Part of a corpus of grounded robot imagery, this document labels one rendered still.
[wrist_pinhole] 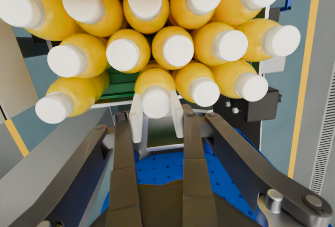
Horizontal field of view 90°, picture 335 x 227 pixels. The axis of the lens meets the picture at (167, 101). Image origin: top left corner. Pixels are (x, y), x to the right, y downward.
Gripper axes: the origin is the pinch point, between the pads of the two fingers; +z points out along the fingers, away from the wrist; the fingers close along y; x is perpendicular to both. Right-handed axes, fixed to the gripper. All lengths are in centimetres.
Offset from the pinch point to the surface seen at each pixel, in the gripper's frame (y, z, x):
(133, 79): -5.3, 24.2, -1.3
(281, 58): 36.4, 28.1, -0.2
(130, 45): -2.4, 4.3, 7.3
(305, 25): 119, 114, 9
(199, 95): 6.2, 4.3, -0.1
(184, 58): 4.3, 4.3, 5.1
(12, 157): -131, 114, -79
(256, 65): 22.2, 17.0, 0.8
